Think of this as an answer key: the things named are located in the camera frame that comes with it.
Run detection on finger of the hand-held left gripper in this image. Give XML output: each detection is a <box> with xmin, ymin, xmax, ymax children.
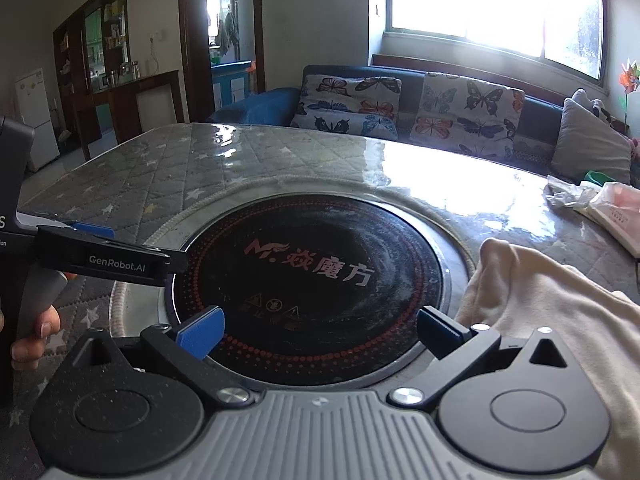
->
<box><xmin>62</xmin><ymin>219</ymin><xmax>117</xmax><ymax>241</ymax></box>
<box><xmin>36</xmin><ymin>225</ymin><xmax>189</xmax><ymax>289</ymax></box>

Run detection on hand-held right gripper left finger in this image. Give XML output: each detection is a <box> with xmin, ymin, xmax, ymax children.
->
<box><xmin>65</xmin><ymin>305</ymin><xmax>252</xmax><ymax>409</ymax></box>

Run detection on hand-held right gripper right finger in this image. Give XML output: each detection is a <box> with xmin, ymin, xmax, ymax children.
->
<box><xmin>389</xmin><ymin>305</ymin><xmax>582</xmax><ymax>407</ymax></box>

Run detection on cream garment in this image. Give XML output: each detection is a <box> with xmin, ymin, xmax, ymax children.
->
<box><xmin>456</xmin><ymin>237</ymin><xmax>640</xmax><ymax>480</ymax></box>

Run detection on person's left hand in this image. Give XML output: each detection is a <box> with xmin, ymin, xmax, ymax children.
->
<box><xmin>10</xmin><ymin>304</ymin><xmax>62</xmax><ymax>372</ymax></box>

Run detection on white refrigerator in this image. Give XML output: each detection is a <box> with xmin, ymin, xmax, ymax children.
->
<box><xmin>14</xmin><ymin>67</ymin><xmax>61</xmax><ymax>172</ymax></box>

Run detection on black round induction cooktop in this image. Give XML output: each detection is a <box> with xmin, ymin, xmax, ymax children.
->
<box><xmin>170</xmin><ymin>195</ymin><xmax>453</xmax><ymax>378</ymax></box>

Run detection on wooden chair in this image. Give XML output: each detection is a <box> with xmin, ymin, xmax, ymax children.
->
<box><xmin>135</xmin><ymin>86</ymin><xmax>181</xmax><ymax>133</ymax></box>

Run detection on dark wooden cabinet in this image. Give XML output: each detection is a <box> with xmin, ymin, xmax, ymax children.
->
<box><xmin>52</xmin><ymin>0</ymin><xmax>183</xmax><ymax>161</ymax></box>

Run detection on white crumpled plastic bag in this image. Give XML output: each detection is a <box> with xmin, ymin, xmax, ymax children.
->
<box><xmin>544</xmin><ymin>174</ymin><xmax>603</xmax><ymax>211</ymax></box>

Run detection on grey star quilted table cover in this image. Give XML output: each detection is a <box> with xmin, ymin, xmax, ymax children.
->
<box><xmin>0</xmin><ymin>122</ymin><xmax>640</xmax><ymax>411</ymax></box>

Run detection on blue cardboard box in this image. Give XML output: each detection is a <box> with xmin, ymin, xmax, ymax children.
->
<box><xmin>212</xmin><ymin>59</ymin><xmax>257</xmax><ymax>111</ymax></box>

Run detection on butterfly print cushion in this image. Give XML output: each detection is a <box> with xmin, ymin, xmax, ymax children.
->
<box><xmin>291</xmin><ymin>74</ymin><xmax>403</xmax><ymax>142</ymax></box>
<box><xmin>410</xmin><ymin>71</ymin><xmax>526</xmax><ymax>160</ymax></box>

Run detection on grey pillow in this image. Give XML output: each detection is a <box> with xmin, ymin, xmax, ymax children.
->
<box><xmin>551</xmin><ymin>89</ymin><xmax>633</xmax><ymax>185</ymax></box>

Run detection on black white plush toy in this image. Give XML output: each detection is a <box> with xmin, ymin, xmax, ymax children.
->
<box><xmin>590</xmin><ymin>99</ymin><xmax>618</xmax><ymax>128</ymax></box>

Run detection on colourful pinwheel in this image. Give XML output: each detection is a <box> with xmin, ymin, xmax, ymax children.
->
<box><xmin>619</xmin><ymin>60</ymin><xmax>640</xmax><ymax>126</ymax></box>

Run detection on window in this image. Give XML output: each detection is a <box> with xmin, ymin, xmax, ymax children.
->
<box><xmin>369</xmin><ymin>0</ymin><xmax>611</xmax><ymax>81</ymax></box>

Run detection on dark wooden door frame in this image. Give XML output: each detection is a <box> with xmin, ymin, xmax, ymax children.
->
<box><xmin>178</xmin><ymin>0</ymin><xmax>266</xmax><ymax>123</ymax></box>

